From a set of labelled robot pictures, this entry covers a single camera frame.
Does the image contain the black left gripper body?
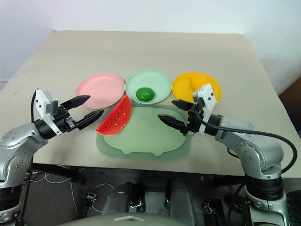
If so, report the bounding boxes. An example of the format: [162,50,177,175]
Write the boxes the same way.
[52,105,80,133]

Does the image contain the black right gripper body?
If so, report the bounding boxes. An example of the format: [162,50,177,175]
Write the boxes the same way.
[186,102,206,137]

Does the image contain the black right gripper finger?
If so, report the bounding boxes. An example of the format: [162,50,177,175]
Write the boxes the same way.
[171,99,195,112]
[158,114,189,136]

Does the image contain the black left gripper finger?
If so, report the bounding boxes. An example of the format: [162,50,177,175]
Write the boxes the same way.
[76,109,105,131]
[60,95,91,110]

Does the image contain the yellow plate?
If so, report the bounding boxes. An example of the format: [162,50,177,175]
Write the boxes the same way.
[172,72,222,104]

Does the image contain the pink plate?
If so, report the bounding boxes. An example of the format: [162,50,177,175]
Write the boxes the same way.
[75,73,126,110]

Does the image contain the light green plate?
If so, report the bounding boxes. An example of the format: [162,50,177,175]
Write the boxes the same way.
[125,69,173,105]

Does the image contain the red watermelon slice toy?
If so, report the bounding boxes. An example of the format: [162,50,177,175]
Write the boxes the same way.
[96,95,132,137]

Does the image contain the green silicone tray mat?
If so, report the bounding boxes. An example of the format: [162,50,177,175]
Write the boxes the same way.
[95,105,192,161]

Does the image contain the green round toy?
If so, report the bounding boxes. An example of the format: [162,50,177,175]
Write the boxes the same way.
[135,87,156,102]

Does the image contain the dark grey robot leg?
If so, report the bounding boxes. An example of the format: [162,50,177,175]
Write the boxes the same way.
[165,178,201,216]
[101,181,147,215]

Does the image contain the grey robot torso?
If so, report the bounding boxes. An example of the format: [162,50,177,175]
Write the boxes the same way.
[53,207,236,226]

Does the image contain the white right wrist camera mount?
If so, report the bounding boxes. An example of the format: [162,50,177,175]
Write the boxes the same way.
[192,83,218,135]

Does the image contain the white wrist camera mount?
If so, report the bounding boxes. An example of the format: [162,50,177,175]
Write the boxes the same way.
[34,89,64,137]
[192,83,218,135]

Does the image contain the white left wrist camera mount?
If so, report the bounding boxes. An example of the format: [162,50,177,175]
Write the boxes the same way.
[34,89,64,137]

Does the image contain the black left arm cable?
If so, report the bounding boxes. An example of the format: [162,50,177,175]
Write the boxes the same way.
[30,90,40,124]

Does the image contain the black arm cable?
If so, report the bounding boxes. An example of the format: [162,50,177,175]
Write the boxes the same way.
[30,90,40,124]
[199,116,298,175]

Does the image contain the black table frame bar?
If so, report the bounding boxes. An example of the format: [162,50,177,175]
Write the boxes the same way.
[32,163,88,187]

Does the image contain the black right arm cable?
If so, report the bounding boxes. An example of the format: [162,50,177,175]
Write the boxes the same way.
[199,116,298,175]

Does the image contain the white floor cable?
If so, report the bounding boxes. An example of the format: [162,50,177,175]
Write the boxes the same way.
[30,171,116,214]

